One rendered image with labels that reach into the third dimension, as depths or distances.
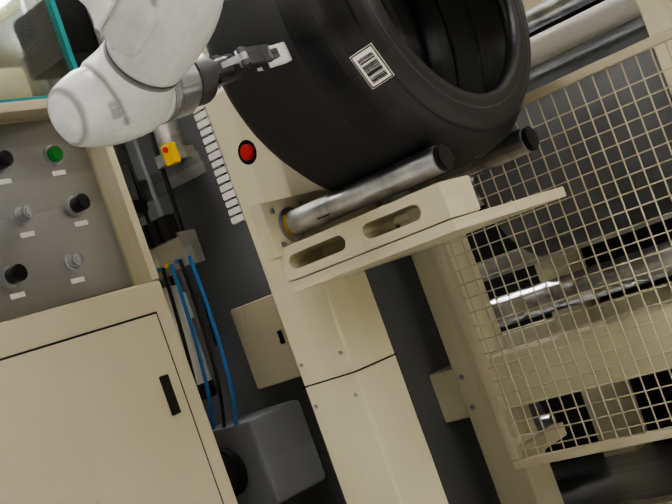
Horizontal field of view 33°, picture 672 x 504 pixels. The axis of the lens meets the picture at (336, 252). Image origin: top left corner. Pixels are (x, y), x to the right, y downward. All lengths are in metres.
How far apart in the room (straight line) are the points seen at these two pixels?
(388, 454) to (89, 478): 0.52
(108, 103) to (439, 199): 0.57
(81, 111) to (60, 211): 0.74
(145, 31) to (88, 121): 0.14
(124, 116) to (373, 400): 0.84
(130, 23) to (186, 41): 0.07
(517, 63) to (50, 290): 0.90
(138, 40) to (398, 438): 1.00
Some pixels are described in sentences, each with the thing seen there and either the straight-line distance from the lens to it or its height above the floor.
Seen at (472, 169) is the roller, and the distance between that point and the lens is 2.05.
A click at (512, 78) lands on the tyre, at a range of 1.97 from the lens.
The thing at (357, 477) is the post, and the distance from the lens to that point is 2.10.
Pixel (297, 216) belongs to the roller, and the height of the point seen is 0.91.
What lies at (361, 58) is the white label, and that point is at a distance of 1.69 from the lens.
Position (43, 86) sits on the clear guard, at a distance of 2.17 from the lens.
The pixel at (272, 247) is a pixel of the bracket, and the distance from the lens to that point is 1.93.
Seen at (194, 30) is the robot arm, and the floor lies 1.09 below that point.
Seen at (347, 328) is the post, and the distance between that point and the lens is 2.04.
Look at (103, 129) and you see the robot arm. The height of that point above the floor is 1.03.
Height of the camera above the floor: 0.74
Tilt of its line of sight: 3 degrees up
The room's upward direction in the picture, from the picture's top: 20 degrees counter-clockwise
